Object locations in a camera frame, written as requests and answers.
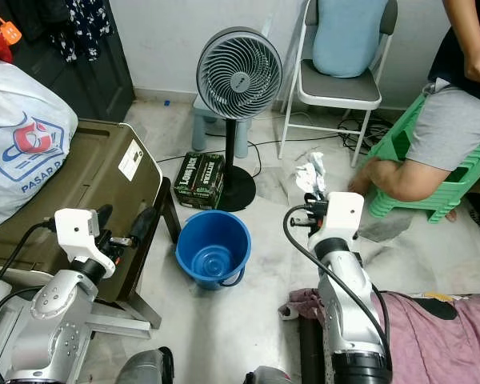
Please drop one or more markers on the grey left robot leg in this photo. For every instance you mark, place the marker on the grey left robot leg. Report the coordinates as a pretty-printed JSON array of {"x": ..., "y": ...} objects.
[{"x": 144, "y": 366}]

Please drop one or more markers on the black printed carton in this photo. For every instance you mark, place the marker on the black printed carton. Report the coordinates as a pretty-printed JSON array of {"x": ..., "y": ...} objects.
[{"x": 198, "y": 180}]

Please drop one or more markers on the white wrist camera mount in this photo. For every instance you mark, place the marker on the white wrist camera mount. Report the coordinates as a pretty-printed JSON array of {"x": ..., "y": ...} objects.
[
  {"x": 76, "y": 230},
  {"x": 344, "y": 214}
]

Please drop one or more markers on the dark floral garment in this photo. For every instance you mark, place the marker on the dark floral garment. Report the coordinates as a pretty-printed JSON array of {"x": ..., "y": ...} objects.
[{"x": 84, "y": 24}]

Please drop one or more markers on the small grey plastic stool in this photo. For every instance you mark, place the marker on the small grey plastic stool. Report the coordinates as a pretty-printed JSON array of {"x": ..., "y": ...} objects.
[{"x": 204, "y": 124}]

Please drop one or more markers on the dark wardrobe door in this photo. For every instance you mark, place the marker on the dark wardrobe door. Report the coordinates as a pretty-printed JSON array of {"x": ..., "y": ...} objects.
[{"x": 96, "y": 80}]

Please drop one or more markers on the grey standing fan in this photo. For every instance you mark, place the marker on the grey standing fan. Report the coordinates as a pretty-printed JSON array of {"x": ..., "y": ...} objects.
[{"x": 240, "y": 74}]

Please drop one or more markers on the light blue cushion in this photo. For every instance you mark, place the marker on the light blue cushion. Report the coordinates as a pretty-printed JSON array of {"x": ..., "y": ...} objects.
[{"x": 348, "y": 40}]

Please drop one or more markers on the white tissue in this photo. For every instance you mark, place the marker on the white tissue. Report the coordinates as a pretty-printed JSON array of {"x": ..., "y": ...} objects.
[{"x": 310, "y": 172}]

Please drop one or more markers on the brown plastic storage box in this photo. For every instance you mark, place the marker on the brown plastic storage box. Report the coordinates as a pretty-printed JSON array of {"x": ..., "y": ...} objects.
[{"x": 104, "y": 184}]

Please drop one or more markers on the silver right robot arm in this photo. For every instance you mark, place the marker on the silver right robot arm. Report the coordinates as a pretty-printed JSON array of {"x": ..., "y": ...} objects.
[{"x": 348, "y": 304}]

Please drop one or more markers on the person in grey shorts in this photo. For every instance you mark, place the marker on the person in grey shorts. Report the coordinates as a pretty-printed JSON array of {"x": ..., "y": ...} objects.
[{"x": 448, "y": 128}]

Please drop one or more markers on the orange tag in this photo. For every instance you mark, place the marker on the orange tag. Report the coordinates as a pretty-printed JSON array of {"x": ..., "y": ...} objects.
[{"x": 11, "y": 32}]

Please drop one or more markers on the white grey folding chair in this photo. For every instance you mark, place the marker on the white grey folding chair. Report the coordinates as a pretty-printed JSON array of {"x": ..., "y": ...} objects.
[{"x": 336, "y": 86}]

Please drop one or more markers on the white appliance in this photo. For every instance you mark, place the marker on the white appliance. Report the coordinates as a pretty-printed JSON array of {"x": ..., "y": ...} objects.
[{"x": 0, "y": 352}]

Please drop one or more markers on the white printed plastic bag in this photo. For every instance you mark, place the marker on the white printed plastic bag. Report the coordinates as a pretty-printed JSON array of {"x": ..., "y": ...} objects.
[{"x": 24, "y": 144}]

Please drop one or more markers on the grey robot leg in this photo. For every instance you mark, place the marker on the grey robot leg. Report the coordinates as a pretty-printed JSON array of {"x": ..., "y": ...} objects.
[
  {"x": 268, "y": 376},
  {"x": 144, "y": 366}
]

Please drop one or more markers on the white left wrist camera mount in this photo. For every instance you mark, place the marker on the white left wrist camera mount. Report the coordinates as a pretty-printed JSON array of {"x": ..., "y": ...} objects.
[{"x": 76, "y": 230}]

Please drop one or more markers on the grey right robot leg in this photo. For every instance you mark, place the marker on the grey right robot leg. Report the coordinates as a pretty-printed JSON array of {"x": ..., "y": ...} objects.
[{"x": 268, "y": 376}]

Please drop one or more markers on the green plastic stool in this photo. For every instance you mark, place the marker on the green plastic stool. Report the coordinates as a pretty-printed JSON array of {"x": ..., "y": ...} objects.
[{"x": 456, "y": 192}]

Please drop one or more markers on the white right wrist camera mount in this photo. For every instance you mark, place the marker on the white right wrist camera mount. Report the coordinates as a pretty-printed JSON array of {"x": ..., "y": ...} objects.
[{"x": 344, "y": 214}]

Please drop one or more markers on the pink cartoon print blanket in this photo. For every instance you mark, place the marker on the pink cartoon print blanket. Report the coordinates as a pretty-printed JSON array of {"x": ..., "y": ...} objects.
[{"x": 448, "y": 344}]

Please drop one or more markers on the blue plastic bucket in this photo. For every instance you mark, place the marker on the blue plastic bucket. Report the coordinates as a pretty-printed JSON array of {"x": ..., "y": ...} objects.
[{"x": 212, "y": 256}]

